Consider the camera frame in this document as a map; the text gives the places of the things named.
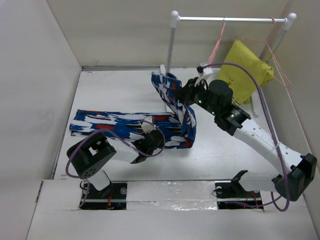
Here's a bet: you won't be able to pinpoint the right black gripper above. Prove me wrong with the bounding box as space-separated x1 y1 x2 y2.
171 77 219 117

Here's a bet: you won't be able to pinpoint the blue white red patterned trousers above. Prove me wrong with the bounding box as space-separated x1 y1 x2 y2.
69 72 197 149

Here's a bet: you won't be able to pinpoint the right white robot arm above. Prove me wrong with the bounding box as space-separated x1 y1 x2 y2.
173 78 317 202

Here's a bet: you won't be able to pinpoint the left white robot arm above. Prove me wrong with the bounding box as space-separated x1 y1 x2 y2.
65 129 165 199

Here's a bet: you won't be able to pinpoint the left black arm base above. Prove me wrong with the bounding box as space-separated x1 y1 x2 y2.
79 182 128 211

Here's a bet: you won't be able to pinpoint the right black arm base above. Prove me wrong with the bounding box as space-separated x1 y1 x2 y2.
211 170 264 210

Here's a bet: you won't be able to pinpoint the yellow folded garment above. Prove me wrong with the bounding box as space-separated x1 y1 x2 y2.
217 39 274 106

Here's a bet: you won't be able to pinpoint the white metal clothes rack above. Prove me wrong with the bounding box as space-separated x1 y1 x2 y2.
158 10 298 118

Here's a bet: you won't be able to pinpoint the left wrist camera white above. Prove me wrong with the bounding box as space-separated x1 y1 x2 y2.
140 116 157 134

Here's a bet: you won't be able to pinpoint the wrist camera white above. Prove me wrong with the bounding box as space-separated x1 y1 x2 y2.
140 116 157 134
196 62 213 83

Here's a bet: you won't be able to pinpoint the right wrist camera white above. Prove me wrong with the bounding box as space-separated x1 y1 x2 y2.
196 62 213 83

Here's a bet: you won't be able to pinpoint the pink wire hanger left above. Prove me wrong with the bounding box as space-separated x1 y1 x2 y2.
207 21 226 65

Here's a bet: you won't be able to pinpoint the pink wire hanger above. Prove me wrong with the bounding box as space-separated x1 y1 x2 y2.
207 21 226 65
235 13 297 89

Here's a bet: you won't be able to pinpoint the pink wire hanger right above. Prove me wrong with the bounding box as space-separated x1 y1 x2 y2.
235 13 297 89

